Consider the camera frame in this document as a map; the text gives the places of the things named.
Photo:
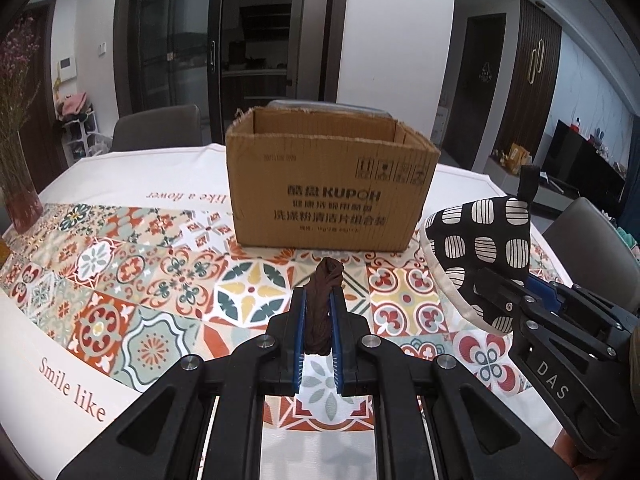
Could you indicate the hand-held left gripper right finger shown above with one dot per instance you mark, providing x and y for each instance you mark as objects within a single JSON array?
[{"x": 336, "y": 355}]

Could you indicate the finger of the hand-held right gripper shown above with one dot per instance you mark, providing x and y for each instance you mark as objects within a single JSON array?
[
  {"x": 500, "y": 297},
  {"x": 545, "y": 292}
]

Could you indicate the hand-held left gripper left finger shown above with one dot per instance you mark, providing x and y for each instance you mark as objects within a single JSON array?
[{"x": 298, "y": 350}]

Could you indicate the brown stocking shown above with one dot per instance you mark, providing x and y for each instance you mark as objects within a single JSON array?
[{"x": 320, "y": 310}]

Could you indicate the black white patterned sock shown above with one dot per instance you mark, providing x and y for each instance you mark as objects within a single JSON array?
[{"x": 480, "y": 240}]

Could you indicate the brown cardboard box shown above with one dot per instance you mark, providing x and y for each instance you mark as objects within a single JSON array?
[{"x": 325, "y": 200}]

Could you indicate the grey dining chair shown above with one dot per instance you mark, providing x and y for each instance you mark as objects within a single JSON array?
[
  {"x": 585, "y": 230},
  {"x": 155, "y": 130}
]

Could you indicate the teal decoration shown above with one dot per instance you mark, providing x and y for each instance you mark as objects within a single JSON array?
[{"x": 631, "y": 240}]

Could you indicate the white television cabinet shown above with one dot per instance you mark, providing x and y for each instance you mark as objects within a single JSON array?
[{"x": 505, "y": 169}]

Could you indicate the black television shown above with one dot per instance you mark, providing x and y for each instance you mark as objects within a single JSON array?
[{"x": 580, "y": 160}]

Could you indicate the yellow snack bags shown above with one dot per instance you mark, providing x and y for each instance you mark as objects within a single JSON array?
[{"x": 517, "y": 155}]

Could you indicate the dark door with ornament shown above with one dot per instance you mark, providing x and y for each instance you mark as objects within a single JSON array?
[{"x": 480, "y": 110}]

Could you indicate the patterned tablecloth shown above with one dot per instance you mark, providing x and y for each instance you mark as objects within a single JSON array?
[{"x": 150, "y": 175}]

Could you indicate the white shoe rack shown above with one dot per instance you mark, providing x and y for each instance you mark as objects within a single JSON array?
[{"x": 80, "y": 135}]

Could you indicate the red glass vase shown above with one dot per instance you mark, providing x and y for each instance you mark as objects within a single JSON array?
[{"x": 22, "y": 210}]

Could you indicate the pink cloth bag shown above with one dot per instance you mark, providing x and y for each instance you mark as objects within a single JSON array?
[{"x": 72, "y": 104}]

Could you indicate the dark brown wooden door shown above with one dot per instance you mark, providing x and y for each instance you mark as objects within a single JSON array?
[{"x": 47, "y": 125}]

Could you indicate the glass sliding door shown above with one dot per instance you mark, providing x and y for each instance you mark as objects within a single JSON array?
[{"x": 170, "y": 35}]

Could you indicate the dried flower bunch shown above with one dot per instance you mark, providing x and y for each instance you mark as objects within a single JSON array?
[{"x": 12, "y": 110}]

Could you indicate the white wall intercom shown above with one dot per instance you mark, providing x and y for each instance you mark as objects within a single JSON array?
[{"x": 66, "y": 68}]

